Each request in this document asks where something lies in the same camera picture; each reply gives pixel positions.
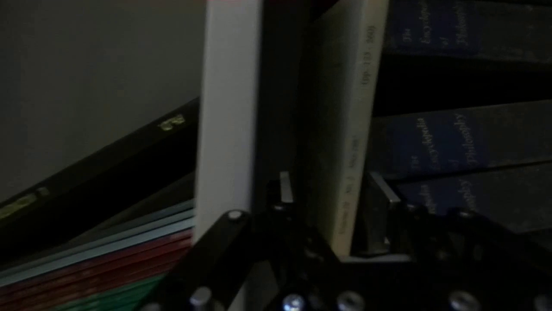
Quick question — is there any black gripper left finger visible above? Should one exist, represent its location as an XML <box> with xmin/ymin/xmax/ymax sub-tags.
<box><xmin>268</xmin><ymin>171</ymin><xmax>302</xmax><ymax>240</ymax></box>

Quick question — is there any thin cream paper book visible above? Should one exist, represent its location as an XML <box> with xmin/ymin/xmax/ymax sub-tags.
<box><xmin>301</xmin><ymin>0</ymin><xmax>390</xmax><ymax>258</ymax></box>

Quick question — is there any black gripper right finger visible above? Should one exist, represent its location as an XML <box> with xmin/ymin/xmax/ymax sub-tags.
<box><xmin>354</xmin><ymin>171</ymin><xmax>401</xmax><ymax>258</ymax></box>

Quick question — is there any grey right bookshelf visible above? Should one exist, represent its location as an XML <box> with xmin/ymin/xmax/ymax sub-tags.
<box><xmin>196</xmin><ymin>0</ymin><xmax>263</xmax><ymax>235</ymax></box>

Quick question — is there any dark encyclopedia books row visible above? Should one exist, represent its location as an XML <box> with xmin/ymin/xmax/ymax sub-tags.
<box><xmin>366</xmin><ymin>0</ymin><xmax>552</xmax><ymax>234</ymax></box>

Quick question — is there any black thesis book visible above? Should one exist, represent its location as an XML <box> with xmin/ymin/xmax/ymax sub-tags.
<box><xmin>0</xmin><ymin>99</ymin><xmax>201</xmax><ymax>261</ymax></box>

